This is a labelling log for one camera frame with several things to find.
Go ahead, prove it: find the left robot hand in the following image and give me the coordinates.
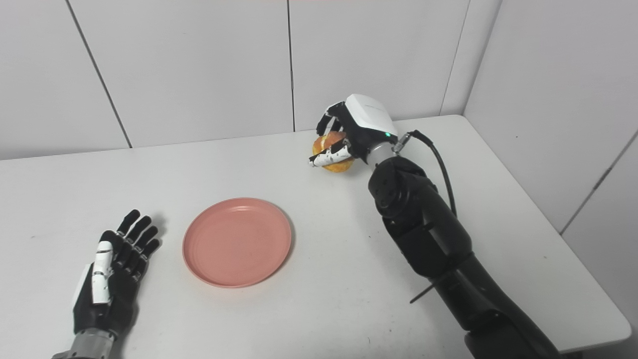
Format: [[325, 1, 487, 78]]
[[72, 209, 161, 339]]

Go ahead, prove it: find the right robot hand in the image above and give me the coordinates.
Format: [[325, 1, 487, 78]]
[[309, 93, 399, 168]]

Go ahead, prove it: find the cream puff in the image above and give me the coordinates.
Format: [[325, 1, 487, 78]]
[[313, 130, 355, 173]]

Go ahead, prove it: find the pink round plate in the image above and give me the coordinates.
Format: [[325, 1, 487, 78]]
[[182, 197, 293, 289]]

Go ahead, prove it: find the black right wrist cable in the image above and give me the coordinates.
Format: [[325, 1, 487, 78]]
[[393, 130, 458, 218]]

